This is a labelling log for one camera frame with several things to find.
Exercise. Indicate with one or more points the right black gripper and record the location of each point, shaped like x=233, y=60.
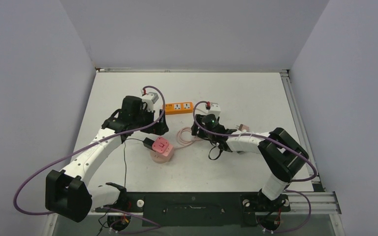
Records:
x=196, y=130

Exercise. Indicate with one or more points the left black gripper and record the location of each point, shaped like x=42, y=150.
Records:
x=160, y=128

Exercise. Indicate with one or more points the black power adapter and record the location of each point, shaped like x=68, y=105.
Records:
x=148, y=143

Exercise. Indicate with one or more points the pink round socket base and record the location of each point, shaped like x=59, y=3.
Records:
x=162, y=150

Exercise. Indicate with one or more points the orange power strip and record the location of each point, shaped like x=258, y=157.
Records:
x=179, y=108

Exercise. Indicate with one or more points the pink brown small charger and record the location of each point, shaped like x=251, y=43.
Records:
x=243, y=128

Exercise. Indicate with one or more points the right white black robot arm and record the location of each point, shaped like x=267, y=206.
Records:
x=283, y=155

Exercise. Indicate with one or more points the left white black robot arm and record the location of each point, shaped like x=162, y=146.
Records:
x=67, y=192

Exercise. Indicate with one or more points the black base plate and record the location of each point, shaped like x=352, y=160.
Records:
x=188, y=209

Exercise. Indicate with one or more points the aluminium frame rail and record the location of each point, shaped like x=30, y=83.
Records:
x=299, y=125

